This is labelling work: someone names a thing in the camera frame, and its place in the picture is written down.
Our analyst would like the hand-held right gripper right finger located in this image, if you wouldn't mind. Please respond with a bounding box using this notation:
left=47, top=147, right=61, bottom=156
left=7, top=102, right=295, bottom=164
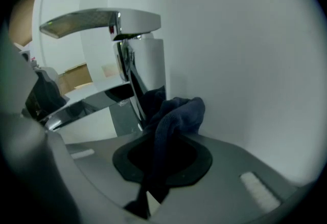
left=150, top=133, right=303, bottom=224

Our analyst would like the chrome faucet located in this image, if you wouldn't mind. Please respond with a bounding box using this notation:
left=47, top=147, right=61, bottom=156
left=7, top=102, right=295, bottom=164
left=39, top=8, right=169, bottom=140

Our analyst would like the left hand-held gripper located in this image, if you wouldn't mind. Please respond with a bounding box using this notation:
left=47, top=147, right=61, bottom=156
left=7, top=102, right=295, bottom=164
left=14, top=42, right=70, bottom=123

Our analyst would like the pink translucent cup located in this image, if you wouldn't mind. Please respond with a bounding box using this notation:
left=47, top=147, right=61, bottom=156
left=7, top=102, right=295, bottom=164
left=101, top=63, right=120, bottom=78

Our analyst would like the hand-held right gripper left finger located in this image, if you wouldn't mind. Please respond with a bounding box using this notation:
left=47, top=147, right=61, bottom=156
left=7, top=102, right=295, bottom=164
left=65, top=131, right=155, bottom=209

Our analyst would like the dark blue cloth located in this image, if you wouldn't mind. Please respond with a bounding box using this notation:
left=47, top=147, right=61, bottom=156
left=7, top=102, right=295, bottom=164
left=137, top=89, right=206, bottom=203

